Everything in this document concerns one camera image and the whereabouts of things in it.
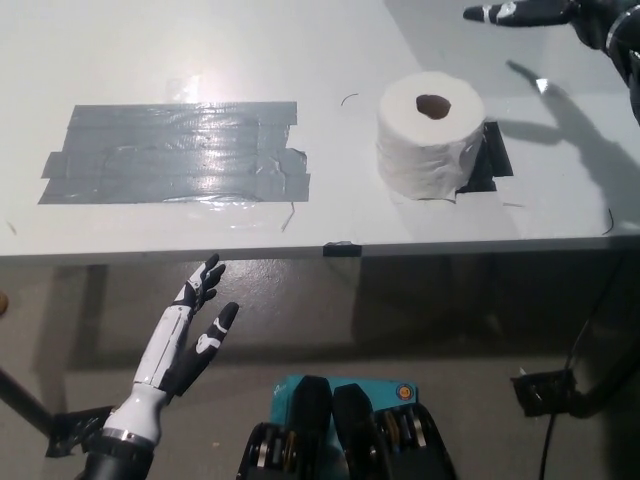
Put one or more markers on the white toilet paper roll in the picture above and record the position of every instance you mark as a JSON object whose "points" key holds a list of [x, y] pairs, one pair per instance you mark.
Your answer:
{"points": [[425, 150]]}

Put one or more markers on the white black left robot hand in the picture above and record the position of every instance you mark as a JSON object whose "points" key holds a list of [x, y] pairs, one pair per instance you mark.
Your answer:
{"points": [[170, 350]]}

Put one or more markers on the black teal robot torso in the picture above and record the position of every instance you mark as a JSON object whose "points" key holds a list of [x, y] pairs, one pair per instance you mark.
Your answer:
{"points": [[350, 435]]}

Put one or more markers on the tan round object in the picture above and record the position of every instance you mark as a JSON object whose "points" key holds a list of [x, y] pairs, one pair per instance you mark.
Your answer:
{"points": [[3, 304]]}

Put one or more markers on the grey duct tape patch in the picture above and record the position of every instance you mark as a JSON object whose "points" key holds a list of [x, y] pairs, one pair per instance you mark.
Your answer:
{"points": [[170, 155]]}

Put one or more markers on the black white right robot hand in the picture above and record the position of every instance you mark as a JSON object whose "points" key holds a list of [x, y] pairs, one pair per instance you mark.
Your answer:
{"points": [[585, 15]]}

